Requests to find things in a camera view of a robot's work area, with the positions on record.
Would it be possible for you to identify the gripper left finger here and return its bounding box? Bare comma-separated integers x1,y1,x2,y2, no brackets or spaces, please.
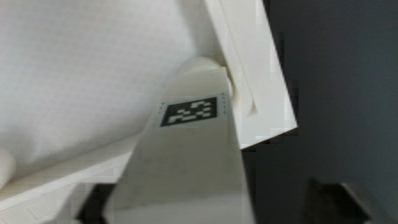
75,183,116,224

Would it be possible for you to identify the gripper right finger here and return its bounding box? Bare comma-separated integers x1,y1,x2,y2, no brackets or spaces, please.
304,178,372,224

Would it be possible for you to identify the white leg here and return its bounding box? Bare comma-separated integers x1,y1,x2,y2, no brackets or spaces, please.
103,57,256,224

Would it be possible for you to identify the white square desk top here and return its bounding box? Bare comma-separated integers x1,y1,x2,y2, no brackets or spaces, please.
0,0,297,224

